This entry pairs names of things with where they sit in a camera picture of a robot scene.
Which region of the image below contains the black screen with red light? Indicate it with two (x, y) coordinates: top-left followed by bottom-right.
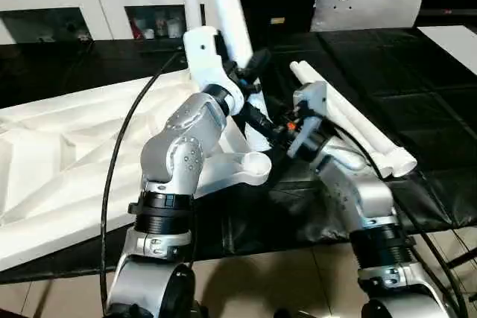
(420, 7), (477, 28)

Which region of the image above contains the white plastic upturned table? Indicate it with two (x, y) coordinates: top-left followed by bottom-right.
(0, 27), (477, 285)

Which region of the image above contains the white plastic table top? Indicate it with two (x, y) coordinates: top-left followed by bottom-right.
(0, 68), (273, 273)

